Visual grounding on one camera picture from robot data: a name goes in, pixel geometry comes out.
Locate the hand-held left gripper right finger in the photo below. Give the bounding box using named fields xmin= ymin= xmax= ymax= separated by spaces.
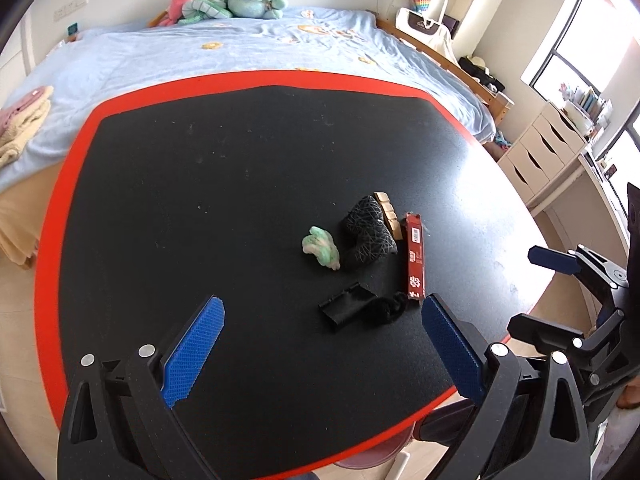
xmin=421 ymin=293 xmax=592 ymax=480

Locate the green striped plush toy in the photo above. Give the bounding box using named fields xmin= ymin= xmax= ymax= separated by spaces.
xmin=179 ymin=0 xmax=233 ymax=23

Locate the red narrow box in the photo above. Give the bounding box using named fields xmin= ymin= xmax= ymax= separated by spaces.
xmin=402 ymin=212 xmax=427 ymax=302

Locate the small black cloth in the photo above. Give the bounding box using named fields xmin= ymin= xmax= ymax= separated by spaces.
xmin=372 ymin=292 xmax=410 ymax=325

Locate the wooden bed frame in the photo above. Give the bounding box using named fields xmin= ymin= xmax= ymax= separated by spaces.
xmin=375 ymin=17 xmax=516 ymax=122

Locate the pink folded cloth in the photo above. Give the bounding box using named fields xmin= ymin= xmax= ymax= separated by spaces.
xmin=0 ymin=85 xmax=54 ymax=127

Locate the black plastic tray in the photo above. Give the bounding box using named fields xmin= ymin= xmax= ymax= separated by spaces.
xmin=319 ymin=282 xmax=377 ymax=333

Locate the white desk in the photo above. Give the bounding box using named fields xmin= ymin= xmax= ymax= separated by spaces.
xmin=577 ymin=147 xmax=632 ymax=246

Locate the black patterned pouch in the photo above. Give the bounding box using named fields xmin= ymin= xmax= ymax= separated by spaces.
xmin=341 ymin=195 xmax=398 ymax=268

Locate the window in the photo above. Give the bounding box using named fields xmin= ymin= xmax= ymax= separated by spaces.
xmin=520 ymin=0 xmax=640 ymax=107

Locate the folded beige blanket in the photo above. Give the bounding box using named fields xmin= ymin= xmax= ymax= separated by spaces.
xmin=0 ymin=100 xmax=53 ymax=169

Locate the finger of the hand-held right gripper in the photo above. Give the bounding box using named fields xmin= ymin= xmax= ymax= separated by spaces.
xmin=506 ymin=307 xmax=627 ymax=357
xmin=528 ymin=244 xmax=632 ymax=307

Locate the white drawer cabinet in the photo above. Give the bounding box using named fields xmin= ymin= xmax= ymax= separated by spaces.
xmin=496 ymin=101 xmax=592 ymax=209

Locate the white chair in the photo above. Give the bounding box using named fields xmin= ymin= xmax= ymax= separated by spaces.
xmin=394 ymin=0 xmax=457 ymax=58

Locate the black clothing pile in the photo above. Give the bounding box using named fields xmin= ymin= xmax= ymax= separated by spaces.
xmin=458 ymin=55 xmax=507 ymax=93

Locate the desk organiser with books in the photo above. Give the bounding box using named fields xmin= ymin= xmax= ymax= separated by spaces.
xmin=559 ymin=81 xmax=614 ymax=137

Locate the person's right forearm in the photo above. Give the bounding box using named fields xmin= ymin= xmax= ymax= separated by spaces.
xmin=616 ymin=382 xmax=640 ymax=412

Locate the green white crumpled tissue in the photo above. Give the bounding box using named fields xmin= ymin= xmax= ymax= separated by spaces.
xmin=301 ymin=226 xmax=342 ymax=271

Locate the white wall socket panel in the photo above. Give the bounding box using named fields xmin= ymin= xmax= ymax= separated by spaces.
xmin=53 ymin=0 xmax=91 ymax=19

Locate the beige wooden block strip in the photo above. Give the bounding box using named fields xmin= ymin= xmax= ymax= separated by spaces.
xmin=373 ymin=191 xmax=403 ymax=242

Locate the pink round stool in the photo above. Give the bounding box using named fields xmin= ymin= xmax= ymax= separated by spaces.
xmin=345 ymin=427 xmax=417 ymax=472

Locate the white cloth bag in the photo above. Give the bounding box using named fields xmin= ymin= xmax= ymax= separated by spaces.
xmin=404 ymin=9 xmax=451 ymax=46

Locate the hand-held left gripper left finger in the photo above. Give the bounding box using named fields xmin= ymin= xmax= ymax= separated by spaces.
xmin=57 ymin=296 xmax=226 ymax=480

